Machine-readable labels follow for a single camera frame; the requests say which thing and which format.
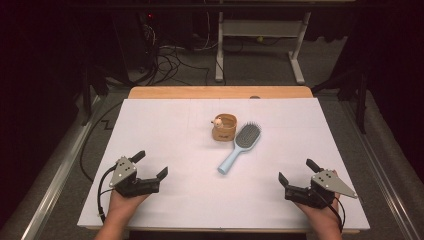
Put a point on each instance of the white metal stand frame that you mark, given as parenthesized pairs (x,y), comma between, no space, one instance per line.
(260,28)

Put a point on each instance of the person's right hand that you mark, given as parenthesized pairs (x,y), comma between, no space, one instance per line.
(321,218)

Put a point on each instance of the small pale animal figurine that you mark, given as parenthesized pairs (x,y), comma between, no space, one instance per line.
(218,122)

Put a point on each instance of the small yellow-green ball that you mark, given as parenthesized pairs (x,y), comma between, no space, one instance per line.
(260,39)

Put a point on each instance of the black metal stand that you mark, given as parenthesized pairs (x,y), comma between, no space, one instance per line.
(88,93)
(356,93)

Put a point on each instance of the person's left hand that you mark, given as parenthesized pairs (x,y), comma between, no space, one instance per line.
(122,205)

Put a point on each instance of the white table sheet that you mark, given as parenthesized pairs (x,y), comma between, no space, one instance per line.
(186,186)

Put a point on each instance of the dark computer tower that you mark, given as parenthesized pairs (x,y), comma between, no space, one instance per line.
(146,36)

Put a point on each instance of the light blue hairbrush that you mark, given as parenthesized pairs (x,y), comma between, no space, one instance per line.
(240,143)

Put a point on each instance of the round tan wooden cup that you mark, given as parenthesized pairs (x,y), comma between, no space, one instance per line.
(225,132)

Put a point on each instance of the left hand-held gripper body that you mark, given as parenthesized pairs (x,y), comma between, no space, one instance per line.
(124,170)

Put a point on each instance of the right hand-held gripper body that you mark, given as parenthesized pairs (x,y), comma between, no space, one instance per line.
(332,183)

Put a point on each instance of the aluminium floor rail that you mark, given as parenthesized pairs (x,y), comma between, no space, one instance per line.
(60,173)
(380,166)

